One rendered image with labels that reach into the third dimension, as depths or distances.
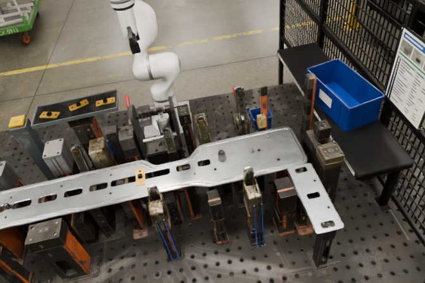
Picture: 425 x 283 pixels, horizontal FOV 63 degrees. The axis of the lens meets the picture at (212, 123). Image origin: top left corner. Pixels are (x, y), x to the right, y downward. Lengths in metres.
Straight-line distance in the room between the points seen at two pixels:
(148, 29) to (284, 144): 0.79
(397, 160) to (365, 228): 0.35
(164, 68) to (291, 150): 0.69
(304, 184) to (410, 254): 0.52
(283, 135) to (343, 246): 0.51
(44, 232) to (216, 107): 1.19
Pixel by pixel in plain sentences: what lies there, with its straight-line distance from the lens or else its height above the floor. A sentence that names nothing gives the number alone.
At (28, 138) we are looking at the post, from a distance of 1.75.
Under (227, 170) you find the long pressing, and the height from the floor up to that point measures 1.00.
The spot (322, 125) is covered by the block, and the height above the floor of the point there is 1.08.
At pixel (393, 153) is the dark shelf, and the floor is 1.03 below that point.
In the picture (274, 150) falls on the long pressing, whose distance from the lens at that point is 1.46.
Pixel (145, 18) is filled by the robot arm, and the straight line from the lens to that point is 1.65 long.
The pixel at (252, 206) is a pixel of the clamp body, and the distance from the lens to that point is 1.30.
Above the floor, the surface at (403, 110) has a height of 1.17.
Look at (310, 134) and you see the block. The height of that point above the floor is 1.00.
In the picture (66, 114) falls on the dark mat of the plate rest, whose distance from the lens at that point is 1.63.
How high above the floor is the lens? 2.09
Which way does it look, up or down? 43 degrees down
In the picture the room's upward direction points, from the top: 9 degrees counter-clockwise
